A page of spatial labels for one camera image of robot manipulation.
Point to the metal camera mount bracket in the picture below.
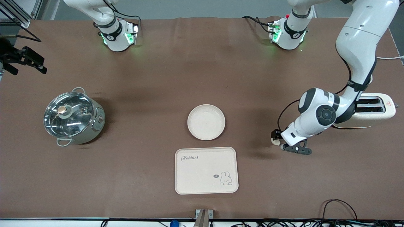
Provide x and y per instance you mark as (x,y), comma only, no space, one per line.
(203,217)

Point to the cream round plate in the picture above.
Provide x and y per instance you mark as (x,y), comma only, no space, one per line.
(206,123)

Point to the metal base connector plate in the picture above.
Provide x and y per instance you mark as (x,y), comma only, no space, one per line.
(134,33)
(274,31)

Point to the brown table mat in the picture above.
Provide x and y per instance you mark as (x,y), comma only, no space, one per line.
(252,78)

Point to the cream rabbit print tray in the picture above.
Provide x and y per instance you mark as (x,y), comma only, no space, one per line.
(202,176)

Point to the small white bun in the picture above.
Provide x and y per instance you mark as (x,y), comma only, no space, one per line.
(276,142)

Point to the pale green electric pot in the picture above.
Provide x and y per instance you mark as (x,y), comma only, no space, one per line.
(94,127)

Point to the blue round cap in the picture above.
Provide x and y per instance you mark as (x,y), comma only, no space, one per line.
(174,224)

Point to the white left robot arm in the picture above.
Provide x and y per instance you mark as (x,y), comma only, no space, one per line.
(359,41)

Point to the glass pot lid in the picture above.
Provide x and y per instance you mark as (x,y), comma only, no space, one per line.
(68,114)

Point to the aluminium frame profile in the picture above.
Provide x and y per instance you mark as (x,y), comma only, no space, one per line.
(22,19)

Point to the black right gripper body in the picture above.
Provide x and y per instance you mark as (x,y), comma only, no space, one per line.
(12,56)

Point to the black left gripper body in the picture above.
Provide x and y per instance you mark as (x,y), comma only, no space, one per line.
(276,134)

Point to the cream two-slot toaster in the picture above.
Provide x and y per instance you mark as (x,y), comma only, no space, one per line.
(375,119)

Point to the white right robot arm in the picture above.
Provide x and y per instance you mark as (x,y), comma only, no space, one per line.
(115,37)

